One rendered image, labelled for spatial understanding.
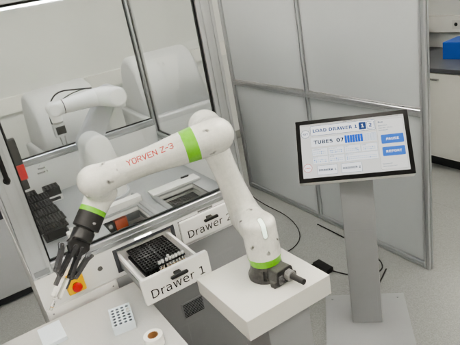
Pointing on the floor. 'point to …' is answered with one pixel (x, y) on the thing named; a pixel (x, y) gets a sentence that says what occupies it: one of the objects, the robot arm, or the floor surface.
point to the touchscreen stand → (365, 281)
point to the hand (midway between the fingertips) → (59, 287)
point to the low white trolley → (133, 296)
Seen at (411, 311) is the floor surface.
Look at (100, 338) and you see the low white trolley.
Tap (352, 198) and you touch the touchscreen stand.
